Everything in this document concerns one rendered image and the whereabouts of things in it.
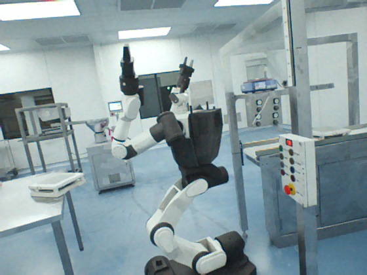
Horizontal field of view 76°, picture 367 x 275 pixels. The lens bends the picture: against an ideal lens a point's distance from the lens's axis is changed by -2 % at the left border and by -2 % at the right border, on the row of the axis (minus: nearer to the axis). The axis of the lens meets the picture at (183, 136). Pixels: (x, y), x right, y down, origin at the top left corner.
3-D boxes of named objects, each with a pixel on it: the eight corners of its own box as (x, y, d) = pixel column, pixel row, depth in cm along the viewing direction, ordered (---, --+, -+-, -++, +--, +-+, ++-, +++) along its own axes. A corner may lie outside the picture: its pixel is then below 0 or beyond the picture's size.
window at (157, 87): (140, 119, 647) (133, 75, 627) (140, 119, 648) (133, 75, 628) (189, 111, 677) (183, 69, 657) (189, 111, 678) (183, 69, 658)
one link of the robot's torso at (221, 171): (220, 179, 160) (217, 154, 157) (231, 185, 148) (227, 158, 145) (181, 191, 150) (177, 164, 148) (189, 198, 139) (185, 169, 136)
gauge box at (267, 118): (252, 128, 162) (250, 98, 159) (247, 126, 173) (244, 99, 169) (283, 123, 164) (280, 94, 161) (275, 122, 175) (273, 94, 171)
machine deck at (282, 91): (250, 100, 159) (249, 93, 159) (232, 99, 196) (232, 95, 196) (334, 88, 164) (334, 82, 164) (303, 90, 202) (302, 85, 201)
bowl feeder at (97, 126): (88, 145, 369) (83, 122, 362) (91, 142, 403) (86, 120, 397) (120, 140, 379) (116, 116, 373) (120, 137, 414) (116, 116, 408)
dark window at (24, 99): (4, 140, 573) (-8, 95, 555) (4, 140, 575) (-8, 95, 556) (61, 131, 602) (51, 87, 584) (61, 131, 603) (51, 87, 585)
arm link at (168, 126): (163, 148, 124) (185, 135, 121) (155, 145, 116) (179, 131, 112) (155, 129, 128) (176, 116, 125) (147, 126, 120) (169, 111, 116)
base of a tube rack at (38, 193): (30, 196, 152) (29, 192, 151) (61, 181, 174) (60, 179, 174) (57, 197, 143) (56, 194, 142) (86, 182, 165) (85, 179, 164)
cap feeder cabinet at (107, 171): (96, 196, 366) (85, 148, 353) (99, 184, 420) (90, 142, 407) (136, 186, 379) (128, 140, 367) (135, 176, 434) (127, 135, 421)
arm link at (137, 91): (116, 82, 116) (118, 103, 122) (123, 88, 108) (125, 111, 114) (138, 78, 121) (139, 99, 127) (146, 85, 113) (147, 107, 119)
